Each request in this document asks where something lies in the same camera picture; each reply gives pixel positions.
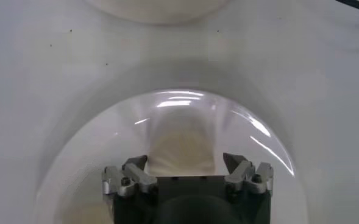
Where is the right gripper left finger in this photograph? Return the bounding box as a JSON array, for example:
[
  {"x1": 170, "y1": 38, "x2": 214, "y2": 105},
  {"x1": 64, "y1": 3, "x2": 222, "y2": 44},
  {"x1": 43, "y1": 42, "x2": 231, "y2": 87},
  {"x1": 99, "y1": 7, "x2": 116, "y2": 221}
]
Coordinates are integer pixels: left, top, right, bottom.
[{"x1": 102, "y1": 154, "x2": 158, "y2": 198}]

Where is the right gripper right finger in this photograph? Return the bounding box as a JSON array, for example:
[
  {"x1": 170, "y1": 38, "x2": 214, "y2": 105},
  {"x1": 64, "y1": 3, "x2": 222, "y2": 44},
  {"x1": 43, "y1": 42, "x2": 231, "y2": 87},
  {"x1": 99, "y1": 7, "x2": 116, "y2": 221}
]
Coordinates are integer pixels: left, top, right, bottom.
[{"x1": 222, "y1": 152, "x2": 274, "y2": 195}]

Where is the white round plate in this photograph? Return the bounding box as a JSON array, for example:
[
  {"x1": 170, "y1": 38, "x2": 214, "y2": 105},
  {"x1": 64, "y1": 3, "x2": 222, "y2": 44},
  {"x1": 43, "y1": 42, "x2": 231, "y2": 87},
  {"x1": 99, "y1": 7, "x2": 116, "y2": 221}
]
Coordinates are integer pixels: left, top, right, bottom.
[
  {"x1": 86, "y1": 0, "x2": 230, "y2": 26},
  {"x1": 34, "y1": 89, "x2": 308, "y2": 224}
]

